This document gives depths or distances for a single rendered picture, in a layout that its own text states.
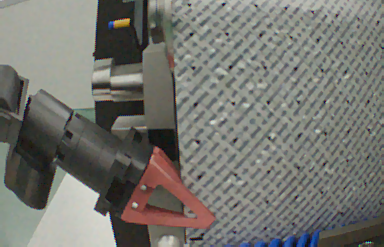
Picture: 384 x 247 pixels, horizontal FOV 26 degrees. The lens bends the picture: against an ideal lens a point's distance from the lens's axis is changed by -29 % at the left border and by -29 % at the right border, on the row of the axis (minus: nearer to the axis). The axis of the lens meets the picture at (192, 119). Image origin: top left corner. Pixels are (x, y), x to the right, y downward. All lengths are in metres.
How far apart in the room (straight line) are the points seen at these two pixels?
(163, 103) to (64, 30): 5.68
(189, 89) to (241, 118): 0.05
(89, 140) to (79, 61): 5.75
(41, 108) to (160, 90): 0.14
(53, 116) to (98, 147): 0.06
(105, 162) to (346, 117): 0.22
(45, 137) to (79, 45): 5.74
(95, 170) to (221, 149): 0.11
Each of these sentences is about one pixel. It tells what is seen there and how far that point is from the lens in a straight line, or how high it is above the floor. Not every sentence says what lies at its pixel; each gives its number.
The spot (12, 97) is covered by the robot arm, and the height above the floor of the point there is 1.19.
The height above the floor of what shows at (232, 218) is 1.07.
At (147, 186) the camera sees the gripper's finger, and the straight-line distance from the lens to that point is 0.88.
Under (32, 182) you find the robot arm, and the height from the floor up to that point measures 1.10.
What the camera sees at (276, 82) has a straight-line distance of 0.87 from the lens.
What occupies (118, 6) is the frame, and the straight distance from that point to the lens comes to 1.21.
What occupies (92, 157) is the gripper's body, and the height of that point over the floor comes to 1.13.
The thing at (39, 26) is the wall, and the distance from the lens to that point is 6.68.
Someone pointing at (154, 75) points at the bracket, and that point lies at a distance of 0.95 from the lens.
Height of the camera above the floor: 1.34
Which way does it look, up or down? 12 degrees down
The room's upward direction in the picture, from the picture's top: 3 degrees counter-clockwise
